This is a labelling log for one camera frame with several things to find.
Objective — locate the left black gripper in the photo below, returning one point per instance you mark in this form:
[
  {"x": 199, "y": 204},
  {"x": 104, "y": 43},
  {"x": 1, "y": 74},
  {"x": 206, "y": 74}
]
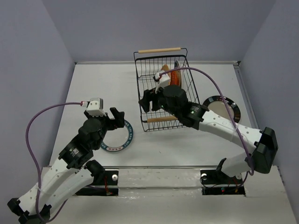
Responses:
[{"x": 119, "y": 121}]

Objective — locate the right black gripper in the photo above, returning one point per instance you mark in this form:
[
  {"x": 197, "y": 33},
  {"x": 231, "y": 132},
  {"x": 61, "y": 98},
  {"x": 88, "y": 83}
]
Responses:
[{"x": 149, "y": 95}]

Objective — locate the white plate dark green rim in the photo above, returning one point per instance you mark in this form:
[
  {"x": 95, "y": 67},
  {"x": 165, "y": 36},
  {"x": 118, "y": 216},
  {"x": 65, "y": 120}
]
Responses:
[{"x": 118, "y": 139}]

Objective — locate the orange translucent plate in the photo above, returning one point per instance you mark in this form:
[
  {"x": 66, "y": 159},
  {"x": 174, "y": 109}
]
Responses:
[{"x": 175, "y": 78}]

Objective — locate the woven tan wicker plate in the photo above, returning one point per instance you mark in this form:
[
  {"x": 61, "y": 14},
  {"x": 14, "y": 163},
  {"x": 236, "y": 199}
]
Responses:
[{"x": 165, "y": 68}]

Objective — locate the white plate green red rim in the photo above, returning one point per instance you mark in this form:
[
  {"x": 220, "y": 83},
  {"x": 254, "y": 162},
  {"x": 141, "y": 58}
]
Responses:
[{"x": 177, "y": 65}]

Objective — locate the black rimmed cream plate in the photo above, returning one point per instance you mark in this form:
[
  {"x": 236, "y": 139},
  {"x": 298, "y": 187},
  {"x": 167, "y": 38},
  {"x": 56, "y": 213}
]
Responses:
[{"x": 216, "y": 104}]

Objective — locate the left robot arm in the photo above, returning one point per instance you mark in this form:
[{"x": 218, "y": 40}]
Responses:
[{"x": 73, "y": 170}]

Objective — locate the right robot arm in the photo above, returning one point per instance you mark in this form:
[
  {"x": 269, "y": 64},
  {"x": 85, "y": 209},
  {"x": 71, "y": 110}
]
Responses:
[{"x": 260, "y": 145}]

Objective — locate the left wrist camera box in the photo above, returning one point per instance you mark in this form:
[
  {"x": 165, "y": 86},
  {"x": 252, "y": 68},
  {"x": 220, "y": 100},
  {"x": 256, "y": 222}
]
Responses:
[{"x": 95, "y": 107}]

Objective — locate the black wire dish rack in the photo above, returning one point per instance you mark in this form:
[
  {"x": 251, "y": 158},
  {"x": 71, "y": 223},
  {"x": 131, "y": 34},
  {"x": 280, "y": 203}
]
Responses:
[{"x": 147, "y": 64}]

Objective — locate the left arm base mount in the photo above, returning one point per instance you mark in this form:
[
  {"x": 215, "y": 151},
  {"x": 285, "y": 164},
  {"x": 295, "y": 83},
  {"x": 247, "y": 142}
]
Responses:
[{"x": 107, "y": 186}]

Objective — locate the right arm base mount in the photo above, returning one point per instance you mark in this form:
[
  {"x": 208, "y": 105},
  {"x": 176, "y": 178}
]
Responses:
[{"x": 213, "y": 185}]

